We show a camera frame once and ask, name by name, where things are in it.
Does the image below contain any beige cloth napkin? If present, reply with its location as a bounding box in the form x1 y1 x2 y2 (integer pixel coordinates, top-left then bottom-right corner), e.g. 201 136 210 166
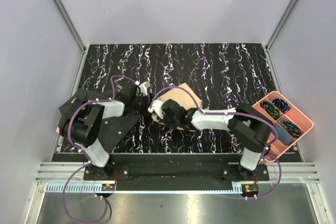
152 83 202 125

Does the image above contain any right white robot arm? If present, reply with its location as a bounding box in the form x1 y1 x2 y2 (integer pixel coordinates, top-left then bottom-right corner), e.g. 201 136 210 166
159 99 272 180

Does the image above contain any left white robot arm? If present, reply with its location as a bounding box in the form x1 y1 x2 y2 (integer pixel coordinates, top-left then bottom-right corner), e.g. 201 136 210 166
57 82 152 180

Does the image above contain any yellow patterned sock roll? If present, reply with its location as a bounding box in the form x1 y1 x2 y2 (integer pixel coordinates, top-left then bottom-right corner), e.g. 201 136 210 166
261 101 280 120

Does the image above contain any blue patterned sock roll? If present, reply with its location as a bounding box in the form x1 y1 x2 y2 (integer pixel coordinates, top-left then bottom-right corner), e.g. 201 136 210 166
272 98 291 114

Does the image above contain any teal patterned sock roll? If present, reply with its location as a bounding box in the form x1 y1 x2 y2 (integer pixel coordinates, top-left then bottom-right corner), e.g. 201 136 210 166
280 120 302 138

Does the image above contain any grey rolled sock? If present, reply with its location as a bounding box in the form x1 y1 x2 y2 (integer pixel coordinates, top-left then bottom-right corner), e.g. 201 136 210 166
274 125 292 145

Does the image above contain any pink divided tray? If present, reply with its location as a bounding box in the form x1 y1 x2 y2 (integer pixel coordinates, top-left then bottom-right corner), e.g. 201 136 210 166
253 91 313 158

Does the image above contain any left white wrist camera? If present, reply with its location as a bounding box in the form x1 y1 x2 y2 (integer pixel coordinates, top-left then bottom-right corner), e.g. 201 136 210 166
135 81 151 98

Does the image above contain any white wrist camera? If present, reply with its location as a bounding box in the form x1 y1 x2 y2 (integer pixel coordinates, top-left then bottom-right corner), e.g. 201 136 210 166
135 81 151 98
148 100 164 119

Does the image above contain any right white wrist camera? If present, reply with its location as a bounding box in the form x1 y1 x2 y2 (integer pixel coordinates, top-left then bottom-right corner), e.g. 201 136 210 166
148 100 164 119

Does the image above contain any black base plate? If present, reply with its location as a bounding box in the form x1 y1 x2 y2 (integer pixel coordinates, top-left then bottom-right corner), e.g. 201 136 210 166
83 153 269 192

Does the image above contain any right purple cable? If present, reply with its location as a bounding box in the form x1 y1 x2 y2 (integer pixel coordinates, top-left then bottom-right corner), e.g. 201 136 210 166
148 86 283 200

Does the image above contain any slotted cable duct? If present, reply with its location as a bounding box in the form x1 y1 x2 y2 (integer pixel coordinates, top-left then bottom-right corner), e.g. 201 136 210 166
46 183 116 194

